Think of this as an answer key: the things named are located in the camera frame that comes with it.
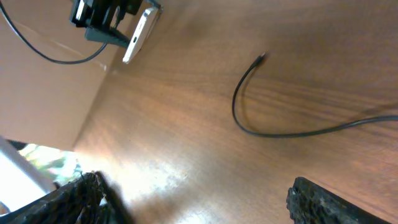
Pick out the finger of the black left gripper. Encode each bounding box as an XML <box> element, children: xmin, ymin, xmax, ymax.
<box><xmin>146</xmin><ymin>0</ymin><xmax>162</xmax><ymax>9</ymax></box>
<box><xmin>85</xmin><ymin>27</ymin><xmax>131</xmax><ymax>49</ymax></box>

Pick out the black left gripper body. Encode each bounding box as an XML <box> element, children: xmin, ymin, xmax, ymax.
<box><xmin>70</xmin><ymin>0</ymin><xmax>142</xmax><ymax>30</ymax></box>

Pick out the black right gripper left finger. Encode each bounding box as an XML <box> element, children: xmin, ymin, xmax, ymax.
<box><xmin>1</xmin><ymin>172</ymin><xmax>134</xmax><ymax>224</ymax></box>

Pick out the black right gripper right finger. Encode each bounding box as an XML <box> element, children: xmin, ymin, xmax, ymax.
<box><xmin>286</xmin><ymin>177</ymin><xmax>389</xmax><ymax>224</ymax></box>

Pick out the black and cream flip phone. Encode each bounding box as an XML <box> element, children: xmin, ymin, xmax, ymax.
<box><xmin>123</xmin><ymin>7</ymin><xmax>159</xmax><ymax>64</ymax></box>

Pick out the black USB charging cable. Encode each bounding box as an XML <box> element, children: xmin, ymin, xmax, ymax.
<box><xmin>231</xmin><ymin>52</ymin><xmax>398</xmax><ymax>139</ymax></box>

